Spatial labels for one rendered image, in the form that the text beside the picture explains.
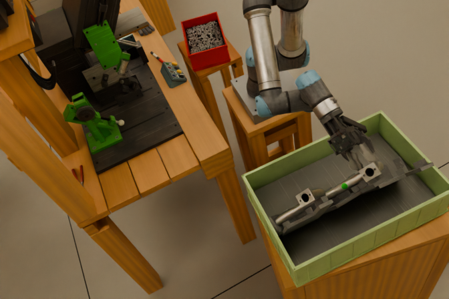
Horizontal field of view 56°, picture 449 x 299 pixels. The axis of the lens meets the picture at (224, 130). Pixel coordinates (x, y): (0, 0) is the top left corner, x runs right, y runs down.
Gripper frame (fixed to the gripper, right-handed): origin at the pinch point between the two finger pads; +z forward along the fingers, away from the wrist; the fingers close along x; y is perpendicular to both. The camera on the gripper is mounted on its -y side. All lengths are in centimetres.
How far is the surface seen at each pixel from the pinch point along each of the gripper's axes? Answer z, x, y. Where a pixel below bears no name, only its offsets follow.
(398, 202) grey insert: 15.5, -11.4, -31.1
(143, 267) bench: -14, -135, -10
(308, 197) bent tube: -2.3, -17.3, 10.5
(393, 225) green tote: 19.6, -11.5, -16.7
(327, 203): 1.8, -13.4, 9.6
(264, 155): -30, -60, -46
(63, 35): -121, -83, 10
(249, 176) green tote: -20.3, -44.7, -6.0
